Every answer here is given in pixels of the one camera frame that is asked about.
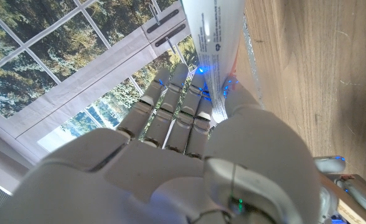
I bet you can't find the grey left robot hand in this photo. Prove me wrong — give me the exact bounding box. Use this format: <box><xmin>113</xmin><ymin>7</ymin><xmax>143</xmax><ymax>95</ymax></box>
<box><xmin>313</xmin><ymin>155</ymin><xmax>366</xmax><ymax>224</ymax></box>

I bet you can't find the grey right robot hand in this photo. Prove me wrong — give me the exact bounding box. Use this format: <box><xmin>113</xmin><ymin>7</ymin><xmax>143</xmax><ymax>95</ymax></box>
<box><xmin>0</xmin><ymin>63</ymin><xmax>331</xmax><ymax>224</ymax></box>

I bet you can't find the white toothpaste tube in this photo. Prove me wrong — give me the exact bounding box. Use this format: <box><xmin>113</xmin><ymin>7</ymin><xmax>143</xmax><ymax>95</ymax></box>
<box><xmin>180</xmin><ymin>0</ymin><xmax>246</xmax><ymax>124</ymax></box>

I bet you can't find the printed window backdrop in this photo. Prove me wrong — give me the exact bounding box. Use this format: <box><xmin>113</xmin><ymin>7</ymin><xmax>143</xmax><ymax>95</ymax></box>
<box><xmin>0</xmin><ymin>0</ymin><xmax>202</xmax><ymax>164</ymax></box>

